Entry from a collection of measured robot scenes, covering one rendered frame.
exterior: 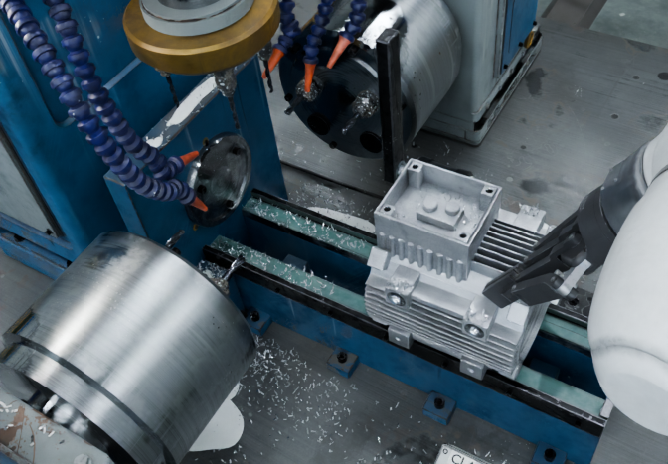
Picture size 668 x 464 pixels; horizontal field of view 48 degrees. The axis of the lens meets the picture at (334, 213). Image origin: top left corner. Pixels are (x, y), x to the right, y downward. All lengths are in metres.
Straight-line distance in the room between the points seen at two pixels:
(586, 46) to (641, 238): 1.24
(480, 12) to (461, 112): 0.22
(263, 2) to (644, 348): 0.59
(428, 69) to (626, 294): 0.75
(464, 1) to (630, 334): 0.88
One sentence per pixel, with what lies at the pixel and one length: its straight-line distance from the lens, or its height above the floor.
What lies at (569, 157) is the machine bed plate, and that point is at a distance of 1.45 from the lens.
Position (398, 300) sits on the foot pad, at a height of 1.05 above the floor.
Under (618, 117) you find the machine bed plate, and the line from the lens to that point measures 1.54.
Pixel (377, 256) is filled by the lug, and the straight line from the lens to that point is 0.91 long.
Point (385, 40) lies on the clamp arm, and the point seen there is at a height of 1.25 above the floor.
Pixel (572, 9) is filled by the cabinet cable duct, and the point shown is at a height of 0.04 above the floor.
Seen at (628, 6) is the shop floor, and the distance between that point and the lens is 3.32.
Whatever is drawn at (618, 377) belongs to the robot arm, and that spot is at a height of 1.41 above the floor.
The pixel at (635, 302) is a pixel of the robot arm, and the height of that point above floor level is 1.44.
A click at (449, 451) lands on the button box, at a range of 0.79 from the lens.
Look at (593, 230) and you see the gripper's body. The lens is 0.69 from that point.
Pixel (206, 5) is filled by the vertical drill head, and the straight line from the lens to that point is 0.86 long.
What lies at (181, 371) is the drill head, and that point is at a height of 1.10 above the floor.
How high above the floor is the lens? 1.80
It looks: 48 degrees down
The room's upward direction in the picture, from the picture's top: 8 degrees counter-clockwise
